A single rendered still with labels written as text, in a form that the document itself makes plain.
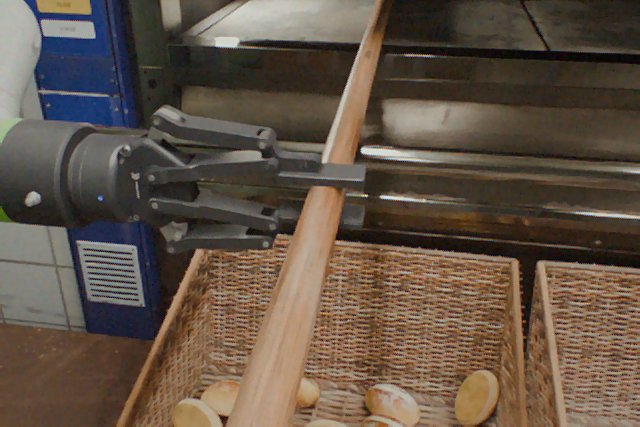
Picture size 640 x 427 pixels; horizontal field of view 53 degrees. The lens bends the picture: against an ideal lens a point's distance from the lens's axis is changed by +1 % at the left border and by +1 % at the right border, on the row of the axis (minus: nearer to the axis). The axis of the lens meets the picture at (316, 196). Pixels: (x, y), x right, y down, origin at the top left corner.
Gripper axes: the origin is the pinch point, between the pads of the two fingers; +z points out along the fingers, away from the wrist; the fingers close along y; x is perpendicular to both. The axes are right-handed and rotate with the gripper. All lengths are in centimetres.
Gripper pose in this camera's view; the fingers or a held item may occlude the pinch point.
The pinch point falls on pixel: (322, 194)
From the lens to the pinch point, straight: 52.9
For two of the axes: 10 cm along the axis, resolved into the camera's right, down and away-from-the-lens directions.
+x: -1.6, 4.5, -8.8
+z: 9.9, 0.8, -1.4
